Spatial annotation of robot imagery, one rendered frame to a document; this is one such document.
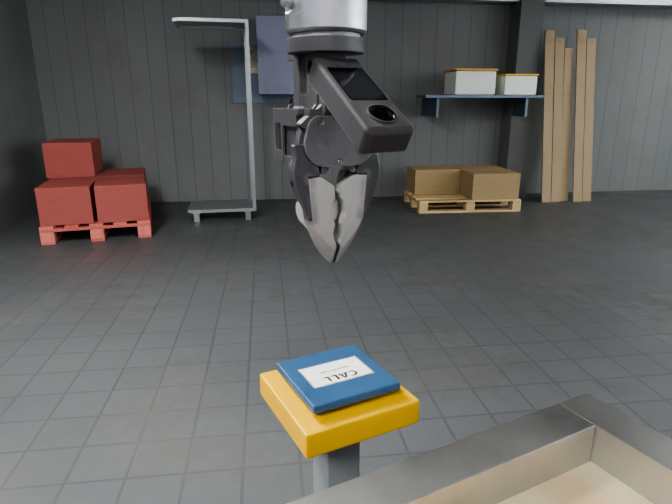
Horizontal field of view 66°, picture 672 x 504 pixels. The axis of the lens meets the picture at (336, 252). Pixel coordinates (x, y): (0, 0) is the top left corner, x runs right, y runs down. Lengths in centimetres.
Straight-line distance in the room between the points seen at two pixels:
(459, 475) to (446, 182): 618
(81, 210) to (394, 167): 387
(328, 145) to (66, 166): 545
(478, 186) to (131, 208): 371
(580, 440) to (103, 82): 682
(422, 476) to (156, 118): 665
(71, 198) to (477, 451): 498
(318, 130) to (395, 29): 658
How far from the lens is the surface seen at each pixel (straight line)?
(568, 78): 747
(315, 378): 56
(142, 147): 699
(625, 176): 855
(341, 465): 61
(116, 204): 521
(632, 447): 49
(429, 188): 648
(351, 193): 51
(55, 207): 530
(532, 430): 48
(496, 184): 630
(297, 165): 48
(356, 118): 42
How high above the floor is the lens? 125
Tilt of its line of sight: 16 degrees down
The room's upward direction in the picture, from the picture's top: straight up
